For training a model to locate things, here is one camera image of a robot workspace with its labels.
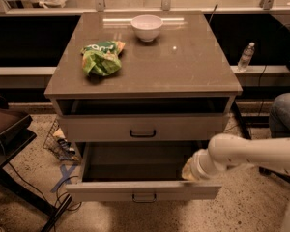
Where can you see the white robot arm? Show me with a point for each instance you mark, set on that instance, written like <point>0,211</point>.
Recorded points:
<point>227,152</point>

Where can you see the white bowl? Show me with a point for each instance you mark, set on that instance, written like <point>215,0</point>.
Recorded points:
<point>146,27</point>

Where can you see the black chair leg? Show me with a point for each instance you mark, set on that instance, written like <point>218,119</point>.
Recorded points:
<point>267,172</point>

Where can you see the drawer with black handle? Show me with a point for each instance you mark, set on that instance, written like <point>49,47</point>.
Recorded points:
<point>141,172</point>
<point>141,128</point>

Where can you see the black stand with tray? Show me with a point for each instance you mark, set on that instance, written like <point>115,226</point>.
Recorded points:
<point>14,137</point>

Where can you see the blue tape cross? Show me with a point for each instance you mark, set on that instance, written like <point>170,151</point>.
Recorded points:
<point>66,171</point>

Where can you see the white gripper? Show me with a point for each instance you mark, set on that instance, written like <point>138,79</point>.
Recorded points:
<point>196,167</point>

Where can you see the clear plastic water bottle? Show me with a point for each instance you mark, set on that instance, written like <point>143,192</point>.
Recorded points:
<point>246,57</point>

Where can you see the grey drawer cabinet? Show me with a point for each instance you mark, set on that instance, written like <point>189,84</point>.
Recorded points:
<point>183,72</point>

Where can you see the green chip bag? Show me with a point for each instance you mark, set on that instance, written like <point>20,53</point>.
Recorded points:
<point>102,58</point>

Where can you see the person leg in jeans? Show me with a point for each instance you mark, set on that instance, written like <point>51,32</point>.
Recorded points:
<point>279,118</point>

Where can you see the wire basket with items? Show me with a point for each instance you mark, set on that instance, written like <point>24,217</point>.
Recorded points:
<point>58,145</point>

